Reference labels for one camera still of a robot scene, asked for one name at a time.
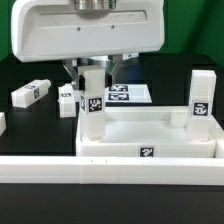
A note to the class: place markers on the white fence bar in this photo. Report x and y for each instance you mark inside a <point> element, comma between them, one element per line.
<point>111,170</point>
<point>2,123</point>

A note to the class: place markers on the white fence left bar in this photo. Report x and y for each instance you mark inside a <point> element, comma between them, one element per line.
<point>2,123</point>

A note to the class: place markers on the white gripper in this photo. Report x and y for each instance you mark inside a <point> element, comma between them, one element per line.
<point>43,30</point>

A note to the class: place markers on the white desk tabletop tray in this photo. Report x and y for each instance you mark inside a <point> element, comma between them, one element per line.
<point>155,131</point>

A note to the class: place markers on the white fiducial marker sheet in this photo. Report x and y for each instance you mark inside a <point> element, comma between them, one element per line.
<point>124,93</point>

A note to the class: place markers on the white fence front bar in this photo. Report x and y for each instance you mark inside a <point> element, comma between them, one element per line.
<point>111,170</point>

